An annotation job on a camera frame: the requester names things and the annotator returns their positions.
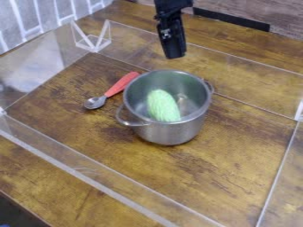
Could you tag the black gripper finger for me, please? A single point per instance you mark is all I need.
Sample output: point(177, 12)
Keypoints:
point(170, 34)

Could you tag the silver metal pot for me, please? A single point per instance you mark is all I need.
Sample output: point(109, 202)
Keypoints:
point(192, 93)

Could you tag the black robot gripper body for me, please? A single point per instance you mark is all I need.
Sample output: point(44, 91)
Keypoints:
point(168, 9)

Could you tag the clear acrylic corner bracket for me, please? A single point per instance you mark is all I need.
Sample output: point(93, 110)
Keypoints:
point(92, 43)

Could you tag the black strip on table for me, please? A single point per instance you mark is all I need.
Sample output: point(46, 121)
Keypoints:
point(231, 19)

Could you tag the red-handled metal spoon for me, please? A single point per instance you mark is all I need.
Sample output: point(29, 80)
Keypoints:
point(97, 102)

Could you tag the green bumpy gourd toy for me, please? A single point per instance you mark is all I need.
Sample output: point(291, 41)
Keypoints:
point(162, 108)

